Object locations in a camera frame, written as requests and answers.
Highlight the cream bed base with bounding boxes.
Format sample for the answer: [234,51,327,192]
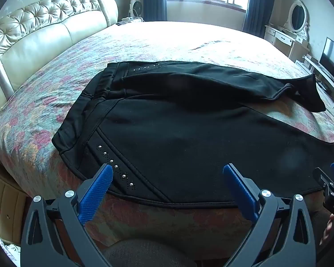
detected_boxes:
[0,156,31,245]

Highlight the white television stand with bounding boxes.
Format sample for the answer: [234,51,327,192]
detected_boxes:
[303,55,334,117]

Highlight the white box fan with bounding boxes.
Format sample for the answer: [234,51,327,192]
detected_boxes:
[129,0,143,20]

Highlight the white oval vanity mirror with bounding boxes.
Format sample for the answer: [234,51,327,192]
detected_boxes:
[284,0,309,40]

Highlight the cream dressing table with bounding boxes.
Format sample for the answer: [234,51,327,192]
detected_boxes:
[264,24,309,62]

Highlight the cream tufted leather headboard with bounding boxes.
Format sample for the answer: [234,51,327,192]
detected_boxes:
[0,0,119,128]

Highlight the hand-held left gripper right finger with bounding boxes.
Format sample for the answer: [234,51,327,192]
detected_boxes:
[223,164,316,267]

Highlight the floral bed blanket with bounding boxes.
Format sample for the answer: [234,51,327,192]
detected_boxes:
[0,21,334,256]

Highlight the person's right hand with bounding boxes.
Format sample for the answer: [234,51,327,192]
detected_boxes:
[320,214,334,247]

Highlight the white patterned cloth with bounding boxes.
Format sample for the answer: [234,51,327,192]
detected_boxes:
[0,241,23,267]

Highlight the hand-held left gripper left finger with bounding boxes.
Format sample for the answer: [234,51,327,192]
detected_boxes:
[20,164,113,267]

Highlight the black studded pants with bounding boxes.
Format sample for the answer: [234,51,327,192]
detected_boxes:
[51,61,334,210]

